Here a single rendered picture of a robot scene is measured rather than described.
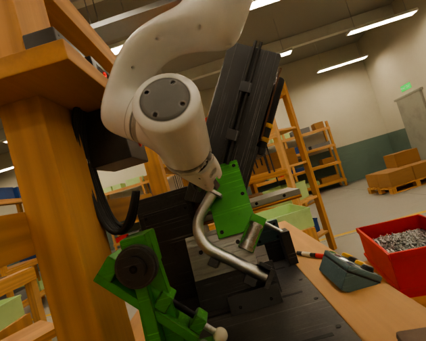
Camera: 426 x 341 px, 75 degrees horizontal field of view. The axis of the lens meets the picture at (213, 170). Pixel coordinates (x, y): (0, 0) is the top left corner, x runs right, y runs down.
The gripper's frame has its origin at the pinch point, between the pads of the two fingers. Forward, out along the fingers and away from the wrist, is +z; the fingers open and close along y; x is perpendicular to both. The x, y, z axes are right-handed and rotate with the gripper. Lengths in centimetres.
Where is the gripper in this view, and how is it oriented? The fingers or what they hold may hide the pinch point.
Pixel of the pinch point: (199, 183)
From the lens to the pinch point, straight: 62.1
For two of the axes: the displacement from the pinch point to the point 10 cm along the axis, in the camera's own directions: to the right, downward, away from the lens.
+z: 0.8, 3.6, 9.3
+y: -8.6, -4.4, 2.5
